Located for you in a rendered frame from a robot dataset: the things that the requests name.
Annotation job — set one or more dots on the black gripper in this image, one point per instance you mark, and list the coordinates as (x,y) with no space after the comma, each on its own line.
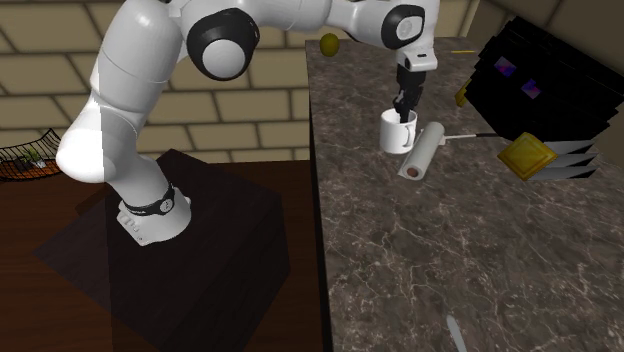
(410,80)

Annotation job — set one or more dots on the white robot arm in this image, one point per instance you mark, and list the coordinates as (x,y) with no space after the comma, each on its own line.
(126,97)

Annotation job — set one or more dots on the white mug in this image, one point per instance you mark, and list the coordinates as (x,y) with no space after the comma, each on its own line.
(392,139)

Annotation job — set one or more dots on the white paper towel roll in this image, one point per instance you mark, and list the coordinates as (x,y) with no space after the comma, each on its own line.
(423,151)

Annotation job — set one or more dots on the small yellow block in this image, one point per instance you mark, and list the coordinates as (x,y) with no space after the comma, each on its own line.
(462,93)

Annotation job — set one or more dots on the yellow pencil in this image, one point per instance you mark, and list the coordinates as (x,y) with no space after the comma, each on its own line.
(463,51)

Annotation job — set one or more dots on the yellow-green round fruit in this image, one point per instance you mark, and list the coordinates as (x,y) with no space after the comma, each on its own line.
(329,45)

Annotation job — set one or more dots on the yellow square with grey slats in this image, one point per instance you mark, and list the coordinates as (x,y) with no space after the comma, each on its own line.
(526,157)

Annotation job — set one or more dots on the black boxy appliance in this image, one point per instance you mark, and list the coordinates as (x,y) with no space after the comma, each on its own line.
(551,102)

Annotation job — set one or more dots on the grey knife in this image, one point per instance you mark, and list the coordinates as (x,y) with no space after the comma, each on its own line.
(456,336)

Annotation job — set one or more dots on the dark robot stand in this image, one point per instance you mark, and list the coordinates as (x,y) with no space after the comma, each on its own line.
(214,263)

